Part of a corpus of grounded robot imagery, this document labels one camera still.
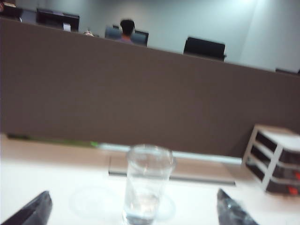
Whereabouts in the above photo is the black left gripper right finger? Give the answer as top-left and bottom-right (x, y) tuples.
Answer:
(216, 188), (260, 225)

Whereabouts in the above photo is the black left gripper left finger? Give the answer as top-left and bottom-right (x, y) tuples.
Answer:
(0, 190), (53, 225)

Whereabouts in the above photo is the clear plastic Starbucks cup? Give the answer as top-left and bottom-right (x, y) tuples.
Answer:
(121, 144), (177, 225)

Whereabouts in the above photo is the dark translucent organizer drawer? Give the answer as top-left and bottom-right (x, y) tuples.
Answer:
(255, 130), (300, 165)
(245, 161), (300, 195)
(250, 145), (300, 181)

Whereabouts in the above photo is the small three-drawer organizer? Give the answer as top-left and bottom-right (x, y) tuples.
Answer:
(242, 124), (300, 193)

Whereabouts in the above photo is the green flat item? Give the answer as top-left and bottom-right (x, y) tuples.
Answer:
(7, 133), (98, 148)

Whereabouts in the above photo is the brown desk partition panel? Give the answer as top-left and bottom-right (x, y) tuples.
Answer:
(0, 17), (300, 158)

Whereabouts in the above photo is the large black background monitor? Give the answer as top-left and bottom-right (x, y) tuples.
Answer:
(36, 8), (80, 31)

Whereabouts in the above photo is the black monitor with blue screen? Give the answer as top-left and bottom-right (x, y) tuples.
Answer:
(105, 24), (150, 47)

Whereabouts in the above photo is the black-haired person in purple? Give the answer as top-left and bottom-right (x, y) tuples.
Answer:
(116, 19), (137, 45)

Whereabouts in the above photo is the silver rail under partition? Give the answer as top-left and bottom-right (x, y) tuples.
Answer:
(99, 143), (242, 165)

